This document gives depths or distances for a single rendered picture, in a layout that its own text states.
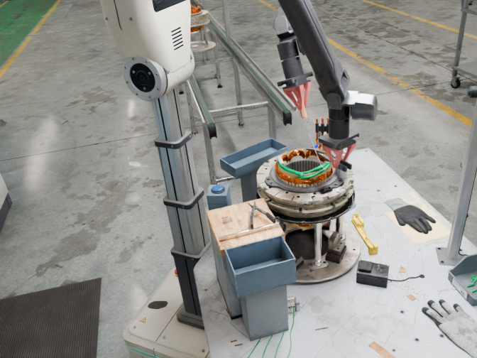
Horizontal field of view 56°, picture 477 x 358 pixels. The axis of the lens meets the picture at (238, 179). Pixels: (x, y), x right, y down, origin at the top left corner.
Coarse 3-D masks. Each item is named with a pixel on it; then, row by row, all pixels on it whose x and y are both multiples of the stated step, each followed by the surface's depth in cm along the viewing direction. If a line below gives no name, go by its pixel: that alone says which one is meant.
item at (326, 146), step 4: (324, 144) 126; (328, 144) 126; (324, 148) 127; (328, 148) 127; (332, 148) 124; (328, 152) 128; (336, 152) 124; (340, 152) 123; (328, 156) 129; (332, 156) 129; (336, 156) 125; (340, 156) 125; (332, 160) 129; (336, 160) 127; (332, 164) 130; (336, 164) 128
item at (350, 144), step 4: (348, 140) 124; (352, 140) 127; (340, 144) 122; (344, 144) 123; (348, 144) 124; (352, 144) 125; (336, 148) 123; (340, 148) 123; (348, 148) 127; (352, 148) 127; (348, 152) 127; (344, 156) 129; (348, 156) 129; (340, 160) 131; (344, 160) 130
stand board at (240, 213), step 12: (240, 204) 141; (252, 204) 140; (264, 204) 140; (216, 216) 137; (240, 216) 135; (264, 216) 134; (216, 228) 131; (228, 228) 131; (240, 228) 130; (276, 228) 129; (216, 240) 127; (228, 240) 126; (240, 240) 126; (252, 240) 125
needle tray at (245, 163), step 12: (264, 144) 178; (276, 144) 177; (228, 156) 170; (240, 156) 173; (252, 156) 175; (264, 156) 166; (228, 168) 165; (240, 168) 162; (252, 168) 165; (252, 180) 169; (252, 192) 172
